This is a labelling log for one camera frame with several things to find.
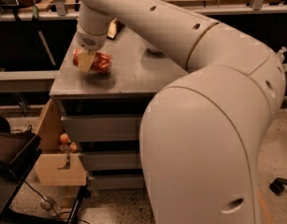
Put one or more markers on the red coke can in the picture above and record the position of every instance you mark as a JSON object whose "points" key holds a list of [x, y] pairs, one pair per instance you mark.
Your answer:
{"points": [[102, 61]]}

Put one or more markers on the black chair caster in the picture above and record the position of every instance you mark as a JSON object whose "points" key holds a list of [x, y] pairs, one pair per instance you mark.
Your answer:
{"points": [[278, 185]]}

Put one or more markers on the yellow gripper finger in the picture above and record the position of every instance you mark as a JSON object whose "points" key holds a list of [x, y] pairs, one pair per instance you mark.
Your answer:
{"points": [[85, 61]]}

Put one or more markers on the white ceramic bowl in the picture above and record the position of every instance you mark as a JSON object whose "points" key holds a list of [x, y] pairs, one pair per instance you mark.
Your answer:
{"points": [[154, 50]]}

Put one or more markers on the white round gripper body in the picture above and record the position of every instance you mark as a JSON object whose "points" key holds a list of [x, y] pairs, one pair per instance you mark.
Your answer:
{"points": [[91, 41]]}

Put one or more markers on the sea salt chip bag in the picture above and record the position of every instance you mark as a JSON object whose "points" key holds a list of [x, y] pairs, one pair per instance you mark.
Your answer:
{"points": [[114, 28]]}

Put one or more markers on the black cart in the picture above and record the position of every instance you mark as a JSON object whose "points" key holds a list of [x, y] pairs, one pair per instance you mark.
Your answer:
{"points": [[18, 155]]}

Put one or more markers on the orange fruit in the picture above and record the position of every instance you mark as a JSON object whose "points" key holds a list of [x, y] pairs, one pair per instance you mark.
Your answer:
{"points": [[64, 139]]}

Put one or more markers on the grey metal railing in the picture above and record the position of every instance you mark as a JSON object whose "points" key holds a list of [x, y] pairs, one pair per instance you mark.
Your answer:
{"points": [[33, 79]]}

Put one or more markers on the grey drawer cabinet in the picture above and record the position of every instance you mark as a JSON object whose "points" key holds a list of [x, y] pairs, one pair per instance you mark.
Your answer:
{"points": [[102, 113]]}

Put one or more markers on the clear sanitizer bottle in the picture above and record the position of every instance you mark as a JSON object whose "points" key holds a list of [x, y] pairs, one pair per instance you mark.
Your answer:
{"points": [[281, 53]]}

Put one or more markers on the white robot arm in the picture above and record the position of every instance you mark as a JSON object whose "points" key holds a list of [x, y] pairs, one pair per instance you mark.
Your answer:
{"points": [[200, 135]]}

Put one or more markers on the wooden side box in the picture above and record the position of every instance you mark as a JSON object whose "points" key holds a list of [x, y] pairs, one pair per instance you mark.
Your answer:
{"points": [[56, 166]]}

